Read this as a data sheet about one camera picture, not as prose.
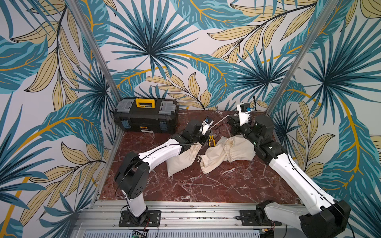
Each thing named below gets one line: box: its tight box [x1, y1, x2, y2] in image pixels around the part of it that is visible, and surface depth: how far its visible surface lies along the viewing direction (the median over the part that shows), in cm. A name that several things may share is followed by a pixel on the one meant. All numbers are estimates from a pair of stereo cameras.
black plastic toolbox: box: [113, 97, 179, 134], surface depth 98 cm
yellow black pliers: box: [208, 132, 217, 148], surface depth 105 cm
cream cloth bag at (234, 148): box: [197, 134, 256, 175], surface depth 88 cm
